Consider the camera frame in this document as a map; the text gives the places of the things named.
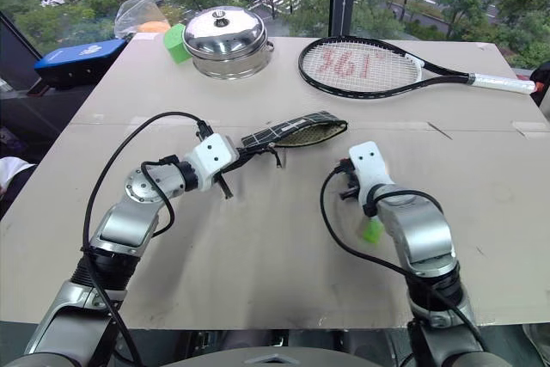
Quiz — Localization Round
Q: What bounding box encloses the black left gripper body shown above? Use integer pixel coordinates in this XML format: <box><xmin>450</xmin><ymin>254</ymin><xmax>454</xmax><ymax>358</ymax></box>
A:
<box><xmin>213</xmin><ymin>150</ymin><xmax>250</xmax><ymax>182</ymax></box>

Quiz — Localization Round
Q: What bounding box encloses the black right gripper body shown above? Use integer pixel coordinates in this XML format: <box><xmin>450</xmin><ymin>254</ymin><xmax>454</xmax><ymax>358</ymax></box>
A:
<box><xmin>340</xmin><ymin>168</ymin><xmax>366</xmax><ymax>203</ymax></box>

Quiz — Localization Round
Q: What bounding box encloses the black grid pouch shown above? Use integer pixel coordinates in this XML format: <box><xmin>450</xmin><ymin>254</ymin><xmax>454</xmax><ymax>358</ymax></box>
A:
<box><xmin>241</xmin><ymin>110</ymin><xmax>349</xmax><ymax>154</ymax></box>

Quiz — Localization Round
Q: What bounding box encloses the steel pot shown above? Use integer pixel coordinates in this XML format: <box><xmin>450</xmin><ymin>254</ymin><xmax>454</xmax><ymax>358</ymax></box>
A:
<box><xmin>190</xmin><ymin>39</ymin><xmax>276</xmax><ymax>81</ymax></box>

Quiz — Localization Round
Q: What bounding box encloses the steel pot lid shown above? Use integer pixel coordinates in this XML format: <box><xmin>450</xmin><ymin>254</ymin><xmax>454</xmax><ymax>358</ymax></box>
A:
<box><xmin>182</xmin><ymin>5</ymin><xmax>270</xmax><ymax>62</ymax></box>

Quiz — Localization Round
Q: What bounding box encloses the green block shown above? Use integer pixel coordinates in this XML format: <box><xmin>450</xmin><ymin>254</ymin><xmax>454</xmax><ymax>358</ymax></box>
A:
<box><xmin>162</xmin><ymin>23</ymin><xmax>193</xmax><ymax>64</ymax></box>

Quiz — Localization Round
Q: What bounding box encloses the black and white tennis racket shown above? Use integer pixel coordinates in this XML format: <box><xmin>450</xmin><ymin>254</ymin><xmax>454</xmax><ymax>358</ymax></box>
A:
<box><xmin>297</xmin><ymin>35</ymin><xmax>539</xmax><ymax>101</ymax></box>

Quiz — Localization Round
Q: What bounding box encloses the orange object in bag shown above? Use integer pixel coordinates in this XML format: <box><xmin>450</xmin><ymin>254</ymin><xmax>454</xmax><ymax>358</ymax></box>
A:
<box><xmin>137</xmin><ymin>20</ymin><xmax>172</xmax><ymax>34</ymax></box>

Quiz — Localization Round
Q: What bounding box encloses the grey rounded shape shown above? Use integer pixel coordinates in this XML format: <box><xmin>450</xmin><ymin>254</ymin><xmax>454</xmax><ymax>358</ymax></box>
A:
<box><xmin>162</xmin><ymin>345</ymin><xmax>388</xmax><ymax>367</ymax></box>

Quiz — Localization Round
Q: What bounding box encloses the clear plastic bag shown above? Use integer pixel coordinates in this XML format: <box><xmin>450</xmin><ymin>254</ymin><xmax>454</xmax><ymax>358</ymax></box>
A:
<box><xmin>113</xmin><ymin>0</ymin><xmax>174</xmax><ymax>40</ymax></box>

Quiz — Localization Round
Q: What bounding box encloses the blue case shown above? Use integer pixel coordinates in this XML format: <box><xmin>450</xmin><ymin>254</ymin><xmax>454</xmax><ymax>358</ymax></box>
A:
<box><xmin>34</xmin><ymin>38</ymin><xmax>129</xmax><ymax>89</ymax></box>

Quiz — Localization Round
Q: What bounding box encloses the white cloth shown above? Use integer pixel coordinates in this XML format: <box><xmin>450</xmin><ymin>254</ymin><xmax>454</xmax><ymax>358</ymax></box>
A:
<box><xmin>0</xmin><ymin>156</ymin><xmax>38</xmax><ymax>197</ymax></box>

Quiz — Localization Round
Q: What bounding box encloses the dark object with red spot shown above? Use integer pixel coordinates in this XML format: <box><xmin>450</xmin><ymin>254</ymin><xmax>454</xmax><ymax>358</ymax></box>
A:
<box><xmin>529</xmin><ymin>60</ymin><xmax>550</xmax><ymax>120</ymax></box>

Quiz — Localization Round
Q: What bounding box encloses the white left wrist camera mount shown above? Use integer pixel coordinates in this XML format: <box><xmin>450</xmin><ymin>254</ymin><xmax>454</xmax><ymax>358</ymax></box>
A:
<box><xmin>187</xmin><ymin>133</ymin><xmax>240</xmax><ymax>193</ymax></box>

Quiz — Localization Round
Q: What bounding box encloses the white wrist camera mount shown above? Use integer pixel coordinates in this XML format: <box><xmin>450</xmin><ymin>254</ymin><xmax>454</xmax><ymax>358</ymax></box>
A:
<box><xmin>187</xmin><ymin>133</ymin><xmax>240</xmax><ymax>193</ymax></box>
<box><xmin>348</xmin><ymin>140</ymin><xmax>394</xmax><ymax>208</ymax></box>

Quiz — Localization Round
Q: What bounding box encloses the black zipper pull cord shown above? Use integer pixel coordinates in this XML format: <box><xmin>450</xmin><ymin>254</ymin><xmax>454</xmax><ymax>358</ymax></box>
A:
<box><xmin>267</xmin><ymin>144</ymin><xmax>285</xmax><ymax>171</ymax></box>

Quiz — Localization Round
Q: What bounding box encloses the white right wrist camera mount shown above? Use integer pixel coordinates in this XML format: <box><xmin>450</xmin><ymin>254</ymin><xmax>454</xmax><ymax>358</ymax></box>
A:
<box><xmin>348</xmin><ymin>140</ymin><xmax>394</xmax><ymax>208</ymax></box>

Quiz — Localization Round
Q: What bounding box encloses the short black left arm cable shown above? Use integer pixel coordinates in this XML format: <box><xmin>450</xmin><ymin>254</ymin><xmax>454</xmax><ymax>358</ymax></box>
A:
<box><xmin>140</xmin><ymin>155</ymin><xmax>181</xmax><ymax>239</ymax></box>

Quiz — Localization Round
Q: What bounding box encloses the long black left arm cable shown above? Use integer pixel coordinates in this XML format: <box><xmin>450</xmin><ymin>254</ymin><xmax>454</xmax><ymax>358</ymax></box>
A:
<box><xmin>81</xmin><ymin>111</ymin><xmax>215</xmax><ymax>367</ymax></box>

